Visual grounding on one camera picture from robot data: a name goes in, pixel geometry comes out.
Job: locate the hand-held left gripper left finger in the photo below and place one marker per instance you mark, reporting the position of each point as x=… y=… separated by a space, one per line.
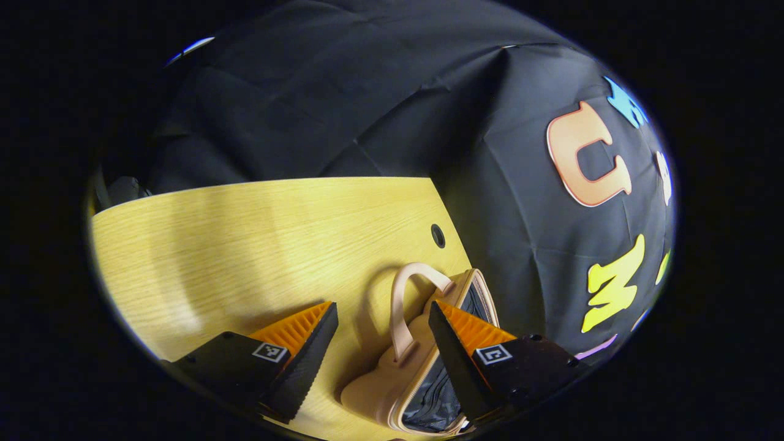
x=306 y=367

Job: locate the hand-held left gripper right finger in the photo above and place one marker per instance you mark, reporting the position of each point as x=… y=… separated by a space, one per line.
x=456 y=367

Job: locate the black table grommet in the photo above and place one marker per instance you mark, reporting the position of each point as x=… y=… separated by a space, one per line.
x=438 y=236

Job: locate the black backdrop cloth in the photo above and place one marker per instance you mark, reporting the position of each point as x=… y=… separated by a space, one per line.
x=367 y=92

